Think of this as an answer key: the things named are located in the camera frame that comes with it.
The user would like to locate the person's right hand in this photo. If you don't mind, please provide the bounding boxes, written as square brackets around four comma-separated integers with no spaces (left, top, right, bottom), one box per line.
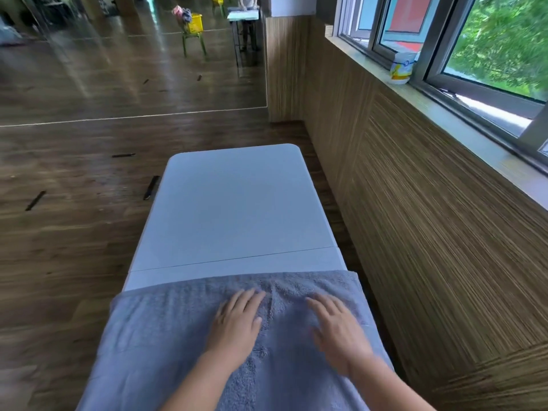
[305,292,376,378]

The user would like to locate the person's left hand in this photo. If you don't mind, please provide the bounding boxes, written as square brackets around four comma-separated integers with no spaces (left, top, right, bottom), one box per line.
[205,289,267,369]

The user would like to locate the grey-blue terry towel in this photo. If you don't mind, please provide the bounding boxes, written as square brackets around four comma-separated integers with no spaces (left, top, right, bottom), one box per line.
[76,270,396,411]

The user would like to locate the person's left forearm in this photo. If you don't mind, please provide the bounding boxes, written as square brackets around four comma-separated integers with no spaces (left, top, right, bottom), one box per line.
[159,352,251,411]

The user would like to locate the person's right forearm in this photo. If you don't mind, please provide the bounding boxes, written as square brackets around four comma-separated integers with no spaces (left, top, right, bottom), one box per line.
[348,353,436,411]

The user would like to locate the white canister with yellow label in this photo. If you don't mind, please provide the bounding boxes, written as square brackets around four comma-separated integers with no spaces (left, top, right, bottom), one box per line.
[389,50,418,85]

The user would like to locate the green chair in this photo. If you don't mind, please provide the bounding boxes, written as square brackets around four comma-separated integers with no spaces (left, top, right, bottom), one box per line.
[181,31,208,59]

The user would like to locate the grey metal window frame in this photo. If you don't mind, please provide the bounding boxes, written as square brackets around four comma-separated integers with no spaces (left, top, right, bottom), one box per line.
[333,0,548,172]

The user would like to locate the large wall mirror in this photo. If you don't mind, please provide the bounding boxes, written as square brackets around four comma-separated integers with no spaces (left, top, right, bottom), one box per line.
[0,0,269,128]

